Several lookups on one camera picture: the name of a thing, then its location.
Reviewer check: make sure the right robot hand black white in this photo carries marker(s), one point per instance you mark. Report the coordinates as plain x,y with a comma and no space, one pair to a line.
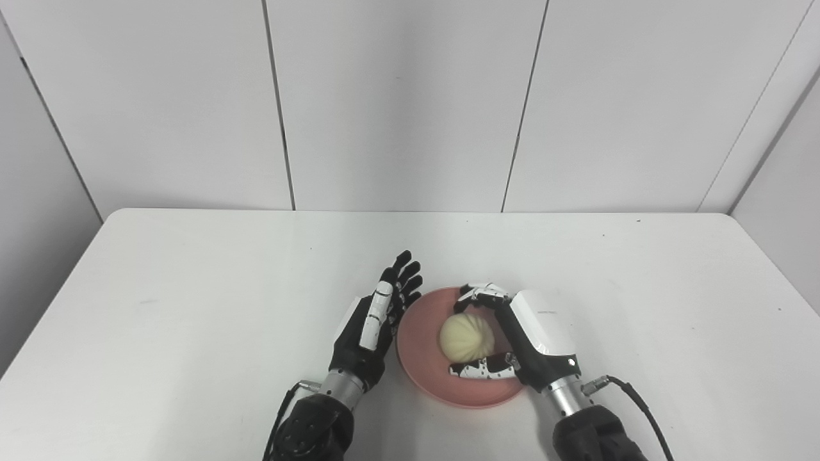
532,339

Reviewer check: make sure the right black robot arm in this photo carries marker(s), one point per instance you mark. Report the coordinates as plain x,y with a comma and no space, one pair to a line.
589,426

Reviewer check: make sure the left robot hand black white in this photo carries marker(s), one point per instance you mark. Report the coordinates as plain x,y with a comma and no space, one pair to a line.
375,326

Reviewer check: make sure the pink round plate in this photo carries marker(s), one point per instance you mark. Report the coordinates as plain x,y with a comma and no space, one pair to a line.
423,365

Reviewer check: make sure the cream steamed bun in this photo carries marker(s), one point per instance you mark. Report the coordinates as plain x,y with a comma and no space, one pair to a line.
466,337

